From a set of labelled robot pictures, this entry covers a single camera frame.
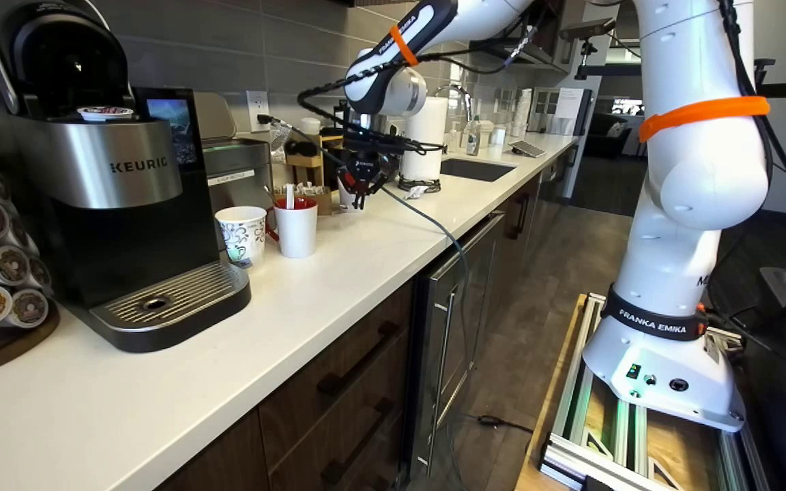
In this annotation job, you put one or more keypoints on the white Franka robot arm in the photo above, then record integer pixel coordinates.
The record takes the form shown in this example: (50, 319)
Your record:
(694, 209)

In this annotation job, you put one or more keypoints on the white stir stick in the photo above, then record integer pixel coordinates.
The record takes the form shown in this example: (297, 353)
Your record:
(291, 194)

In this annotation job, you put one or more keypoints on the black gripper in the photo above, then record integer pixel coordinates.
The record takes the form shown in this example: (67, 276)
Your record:
(366, 152)

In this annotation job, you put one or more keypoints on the patterned paper cup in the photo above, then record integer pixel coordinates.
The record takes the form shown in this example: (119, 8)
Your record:
(245, 237)

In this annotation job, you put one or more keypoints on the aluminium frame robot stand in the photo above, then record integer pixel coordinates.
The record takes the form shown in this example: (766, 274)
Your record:
(613, 437)

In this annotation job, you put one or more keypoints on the white wall outlet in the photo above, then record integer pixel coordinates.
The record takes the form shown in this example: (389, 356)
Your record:
(257, 107)

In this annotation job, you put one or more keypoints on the white jar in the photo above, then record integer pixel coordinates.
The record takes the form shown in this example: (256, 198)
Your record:
(310, 126)

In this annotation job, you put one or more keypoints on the black silver Keurig coffee machine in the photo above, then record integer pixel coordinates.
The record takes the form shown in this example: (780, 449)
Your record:
(121, 228)

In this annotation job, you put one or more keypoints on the wooden base cabinet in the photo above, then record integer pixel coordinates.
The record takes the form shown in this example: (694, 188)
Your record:
(321, 427)

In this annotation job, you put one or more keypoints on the dark countertop sink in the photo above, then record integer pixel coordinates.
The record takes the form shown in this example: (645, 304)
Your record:
(475, 169)

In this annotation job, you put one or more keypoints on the white mug red inside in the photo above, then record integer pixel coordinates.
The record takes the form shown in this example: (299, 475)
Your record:
(297, 233)

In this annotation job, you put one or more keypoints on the stainless steel dishwasher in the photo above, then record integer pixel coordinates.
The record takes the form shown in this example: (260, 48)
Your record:
(456, 344)

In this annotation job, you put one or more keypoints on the wooden countertop organizer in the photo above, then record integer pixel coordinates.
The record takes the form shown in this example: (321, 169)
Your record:
(301, 168)

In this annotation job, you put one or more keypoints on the K-cup carousel rack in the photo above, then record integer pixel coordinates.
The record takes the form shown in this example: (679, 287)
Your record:
(20, 348)

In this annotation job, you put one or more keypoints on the black cart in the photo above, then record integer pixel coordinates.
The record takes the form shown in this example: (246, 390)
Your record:
(785, 409)

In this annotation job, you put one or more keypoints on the white red-rimmed pod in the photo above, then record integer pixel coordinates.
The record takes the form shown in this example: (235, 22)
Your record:
(108, 112)

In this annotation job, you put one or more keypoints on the clear glass bottle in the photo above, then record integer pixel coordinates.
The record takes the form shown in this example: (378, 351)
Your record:
(473, 137)

